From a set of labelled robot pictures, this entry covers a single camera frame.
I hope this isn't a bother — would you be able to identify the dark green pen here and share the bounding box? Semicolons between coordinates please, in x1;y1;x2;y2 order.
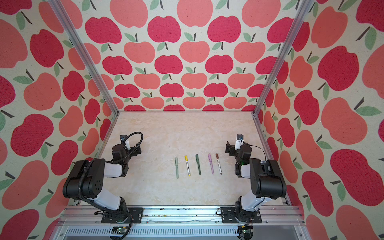
197;163;202;176

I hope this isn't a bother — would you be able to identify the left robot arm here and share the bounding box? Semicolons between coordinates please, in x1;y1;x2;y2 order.
63;142;142;213

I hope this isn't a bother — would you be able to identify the right aluminium corner post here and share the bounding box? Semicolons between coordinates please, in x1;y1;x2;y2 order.
252;0;315;118

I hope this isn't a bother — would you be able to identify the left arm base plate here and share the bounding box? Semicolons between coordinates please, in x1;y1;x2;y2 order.
101;207;144;224

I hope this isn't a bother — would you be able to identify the aluminium front rail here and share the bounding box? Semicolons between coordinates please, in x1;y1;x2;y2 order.
48;205;311;240

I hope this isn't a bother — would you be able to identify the light green pen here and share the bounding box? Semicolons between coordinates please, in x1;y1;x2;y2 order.
175;166;179;179

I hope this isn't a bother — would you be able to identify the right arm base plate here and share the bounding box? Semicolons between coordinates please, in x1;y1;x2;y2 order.
216;207;262;225

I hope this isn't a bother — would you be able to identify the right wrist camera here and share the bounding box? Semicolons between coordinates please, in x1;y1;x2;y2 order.
235;134;244;150

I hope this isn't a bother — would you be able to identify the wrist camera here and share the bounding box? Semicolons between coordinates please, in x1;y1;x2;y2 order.
120;135;131;150
235;134;244;150

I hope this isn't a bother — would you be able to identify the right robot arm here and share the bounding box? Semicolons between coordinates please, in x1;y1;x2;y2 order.
223;140;287;223

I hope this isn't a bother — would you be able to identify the pink pen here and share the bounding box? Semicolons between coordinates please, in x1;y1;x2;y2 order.
209;160;215;175

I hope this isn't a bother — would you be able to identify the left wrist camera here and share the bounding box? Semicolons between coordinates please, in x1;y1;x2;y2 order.
120;135;131;150

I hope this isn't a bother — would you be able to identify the left aluminium corner post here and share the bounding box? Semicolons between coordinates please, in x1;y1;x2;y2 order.
48;0;120;117

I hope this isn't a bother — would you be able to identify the aluminium corner post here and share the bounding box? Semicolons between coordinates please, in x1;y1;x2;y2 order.
252;0;315;118
48;0;120;117

